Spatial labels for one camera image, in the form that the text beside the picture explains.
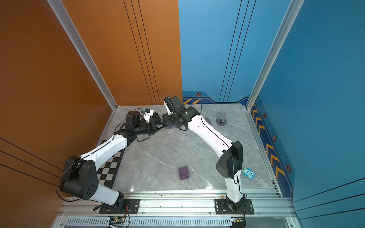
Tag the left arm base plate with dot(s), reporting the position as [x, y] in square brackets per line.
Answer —
[130, 206]

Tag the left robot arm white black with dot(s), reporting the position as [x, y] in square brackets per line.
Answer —
[80, 175]

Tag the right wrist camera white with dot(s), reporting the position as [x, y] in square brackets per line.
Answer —
[168, 105]

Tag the purple square box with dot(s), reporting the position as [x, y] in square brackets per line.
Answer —
[183, 173]

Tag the black white checkerboard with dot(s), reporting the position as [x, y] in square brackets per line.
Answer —
[107, 173]

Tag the aluminium front rail frame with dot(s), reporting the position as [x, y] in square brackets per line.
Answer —
[184, 209]

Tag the circuit board right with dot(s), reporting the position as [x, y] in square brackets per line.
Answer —
[238, 222]

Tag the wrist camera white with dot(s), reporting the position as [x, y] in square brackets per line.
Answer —
[148, 114]
[168, 105]

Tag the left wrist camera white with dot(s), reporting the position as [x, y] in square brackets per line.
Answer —
[148, 114]

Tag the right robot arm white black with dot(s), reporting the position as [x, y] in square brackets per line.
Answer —
[230, 154]

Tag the blue cartoon sticker card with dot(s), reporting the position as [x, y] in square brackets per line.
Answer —
[248, 173]

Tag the green circuit board left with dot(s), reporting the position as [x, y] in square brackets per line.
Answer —
[116, 222]

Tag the aluminium corner post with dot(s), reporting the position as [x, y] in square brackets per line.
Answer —
[73, 34]
[284, 29]

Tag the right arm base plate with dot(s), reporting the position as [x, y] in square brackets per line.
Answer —
[226, 206]

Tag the right aluminium corner post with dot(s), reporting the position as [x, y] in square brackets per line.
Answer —
[284, 29]

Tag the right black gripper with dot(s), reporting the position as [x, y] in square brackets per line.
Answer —
[165, 117]

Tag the left aluminium corner post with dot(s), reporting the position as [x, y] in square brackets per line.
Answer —
[73, 34]

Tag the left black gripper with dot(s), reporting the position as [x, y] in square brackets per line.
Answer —
[152, 124]

